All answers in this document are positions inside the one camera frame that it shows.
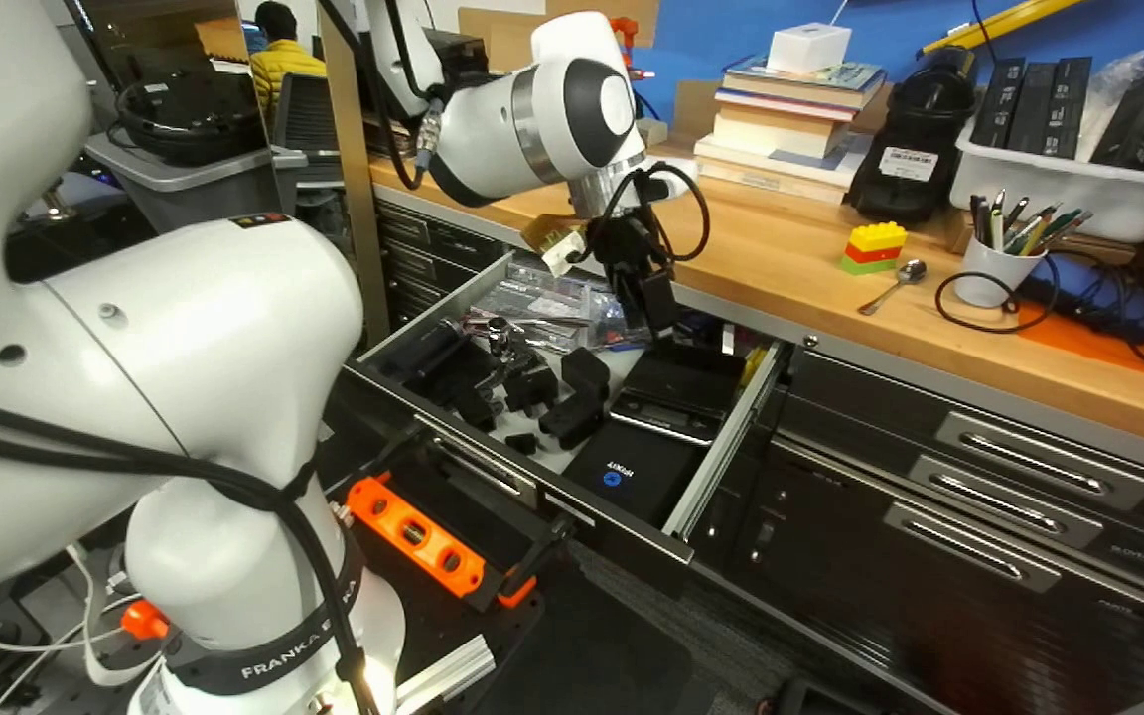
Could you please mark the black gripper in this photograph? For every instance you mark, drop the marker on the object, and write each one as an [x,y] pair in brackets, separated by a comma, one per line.
[629,248]

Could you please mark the black wide cabinet drawer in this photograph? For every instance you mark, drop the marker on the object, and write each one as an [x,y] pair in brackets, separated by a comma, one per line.
[715,460]

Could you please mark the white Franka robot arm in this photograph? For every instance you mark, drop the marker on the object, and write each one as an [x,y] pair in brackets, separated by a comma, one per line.
[198,342]

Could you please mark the black narrow cabinet drawer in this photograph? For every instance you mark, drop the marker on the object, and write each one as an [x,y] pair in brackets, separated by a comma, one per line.
[1002,504]
[1047,461]

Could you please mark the black tall cabinet drawer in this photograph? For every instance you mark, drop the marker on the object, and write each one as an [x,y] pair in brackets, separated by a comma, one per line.
[969,623]

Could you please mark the black flat case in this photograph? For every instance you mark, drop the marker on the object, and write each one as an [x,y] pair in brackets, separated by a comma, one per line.
[678,393]

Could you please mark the clear plastic parts bag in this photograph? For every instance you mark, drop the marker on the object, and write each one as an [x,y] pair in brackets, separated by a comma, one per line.
[545,303]

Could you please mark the large white book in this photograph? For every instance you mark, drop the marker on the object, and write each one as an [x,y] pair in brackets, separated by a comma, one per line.
[755,168]

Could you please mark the black box blue logo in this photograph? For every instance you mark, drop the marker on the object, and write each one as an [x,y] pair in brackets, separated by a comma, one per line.
[633,472]

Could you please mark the small black plastic piece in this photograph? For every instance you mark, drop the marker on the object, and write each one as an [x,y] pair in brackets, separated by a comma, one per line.
[523,444]

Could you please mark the thick white book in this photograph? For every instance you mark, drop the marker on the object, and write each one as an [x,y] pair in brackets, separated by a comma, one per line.
[782,134]

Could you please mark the pile of black parts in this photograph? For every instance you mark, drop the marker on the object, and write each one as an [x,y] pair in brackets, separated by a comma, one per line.
[446,373]

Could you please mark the yellow red green brick toy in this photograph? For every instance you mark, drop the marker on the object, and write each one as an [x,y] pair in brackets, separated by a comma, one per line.
[874,244]

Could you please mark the metal spoon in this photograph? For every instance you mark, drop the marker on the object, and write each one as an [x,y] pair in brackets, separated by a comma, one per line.
[894,280]

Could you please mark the dark cover book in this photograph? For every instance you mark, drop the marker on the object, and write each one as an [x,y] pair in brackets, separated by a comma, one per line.
[805,83]

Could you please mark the small white box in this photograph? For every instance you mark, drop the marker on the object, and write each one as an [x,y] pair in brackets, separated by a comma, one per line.
[808,51]

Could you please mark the black bag white label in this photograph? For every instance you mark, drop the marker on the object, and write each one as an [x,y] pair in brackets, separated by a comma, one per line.
[912,144]

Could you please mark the brown cardboard panel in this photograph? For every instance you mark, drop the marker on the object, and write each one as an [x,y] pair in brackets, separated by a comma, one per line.
[498,35]

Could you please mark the black hard case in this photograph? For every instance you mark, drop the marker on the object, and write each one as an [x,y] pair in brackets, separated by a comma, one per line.
[458,58]

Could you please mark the orange spirit level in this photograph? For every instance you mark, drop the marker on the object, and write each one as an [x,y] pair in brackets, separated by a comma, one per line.
[414,540]

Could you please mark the white pen cup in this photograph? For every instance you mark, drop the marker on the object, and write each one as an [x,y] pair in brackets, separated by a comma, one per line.
[994,280]

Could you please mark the black tool cabinet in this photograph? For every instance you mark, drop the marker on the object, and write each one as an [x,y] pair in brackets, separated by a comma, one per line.
[862,598]

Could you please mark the bundle of pens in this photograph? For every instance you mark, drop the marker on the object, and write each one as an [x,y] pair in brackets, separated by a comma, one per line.
[1014,224]

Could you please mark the black office chair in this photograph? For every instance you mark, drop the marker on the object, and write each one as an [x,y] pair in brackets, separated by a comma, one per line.
[302,115]

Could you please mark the orange mat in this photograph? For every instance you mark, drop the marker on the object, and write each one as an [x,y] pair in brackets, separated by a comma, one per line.
[1074,349]

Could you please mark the clear acrylic bar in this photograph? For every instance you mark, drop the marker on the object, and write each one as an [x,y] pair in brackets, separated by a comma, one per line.
[446,675]

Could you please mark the white plastic bin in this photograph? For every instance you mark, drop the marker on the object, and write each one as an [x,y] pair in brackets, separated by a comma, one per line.
[1074,199]

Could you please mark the yellow spirit level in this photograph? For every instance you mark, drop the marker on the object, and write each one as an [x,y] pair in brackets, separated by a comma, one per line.
[994,27]

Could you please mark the person in yellow shirt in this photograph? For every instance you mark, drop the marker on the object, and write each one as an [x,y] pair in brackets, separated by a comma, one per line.
[283,66]

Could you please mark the dark blue tool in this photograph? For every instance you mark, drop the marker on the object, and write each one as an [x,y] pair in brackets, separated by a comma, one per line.
[1101,301]

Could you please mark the grey plastic bin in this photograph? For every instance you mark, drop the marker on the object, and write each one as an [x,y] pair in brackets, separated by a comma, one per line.
[189,186]

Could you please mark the blue foam board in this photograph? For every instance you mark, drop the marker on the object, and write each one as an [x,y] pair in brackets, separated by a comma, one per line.
[1131,35]

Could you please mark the orange knob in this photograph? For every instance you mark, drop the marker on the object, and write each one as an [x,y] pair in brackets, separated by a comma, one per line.
[143,623]

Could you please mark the wooden post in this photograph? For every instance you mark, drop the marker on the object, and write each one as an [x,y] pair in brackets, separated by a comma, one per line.
[355,160]

